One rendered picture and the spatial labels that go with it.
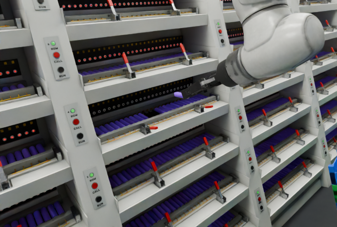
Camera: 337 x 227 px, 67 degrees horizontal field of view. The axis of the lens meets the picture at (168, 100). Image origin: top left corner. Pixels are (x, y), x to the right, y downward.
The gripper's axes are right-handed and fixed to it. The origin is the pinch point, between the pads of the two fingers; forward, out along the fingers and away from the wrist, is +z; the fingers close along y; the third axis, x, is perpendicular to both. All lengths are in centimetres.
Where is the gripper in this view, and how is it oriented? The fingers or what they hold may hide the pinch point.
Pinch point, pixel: (191, 91)
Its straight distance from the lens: 82.6
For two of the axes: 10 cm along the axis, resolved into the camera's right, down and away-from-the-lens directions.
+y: -8.0, 2.5, -5.5
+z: -4.9, 2.5, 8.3
